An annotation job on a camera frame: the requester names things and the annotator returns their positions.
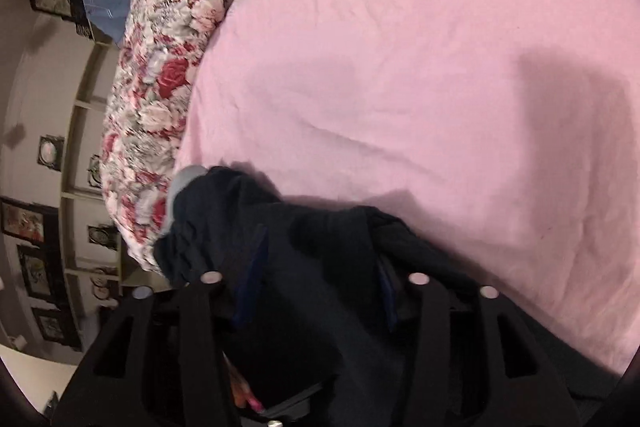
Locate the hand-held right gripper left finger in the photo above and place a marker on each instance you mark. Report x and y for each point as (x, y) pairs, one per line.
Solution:
(252, 274)

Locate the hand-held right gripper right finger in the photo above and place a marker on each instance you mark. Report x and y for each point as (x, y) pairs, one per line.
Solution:
(386, 284)

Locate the dark navy pants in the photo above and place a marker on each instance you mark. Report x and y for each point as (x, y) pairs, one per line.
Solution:
(310, 297)

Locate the small framed ornament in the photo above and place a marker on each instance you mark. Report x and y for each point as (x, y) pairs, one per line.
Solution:
(95, 172)
(50, 152)
(102, 234)

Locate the pink floral bed sheet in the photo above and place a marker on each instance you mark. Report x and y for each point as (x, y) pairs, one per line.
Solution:
(415, 97)

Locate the black framed picture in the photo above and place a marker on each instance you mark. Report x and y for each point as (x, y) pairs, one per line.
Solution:
(50, 2)
(52, 324)
(37, 269)
(22, 219)

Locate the floral red white pillow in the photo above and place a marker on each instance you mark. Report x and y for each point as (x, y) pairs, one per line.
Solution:
(165, 72)

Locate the beige wall shelf unit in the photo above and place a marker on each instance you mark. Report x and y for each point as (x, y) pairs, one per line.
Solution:
(85, 187)

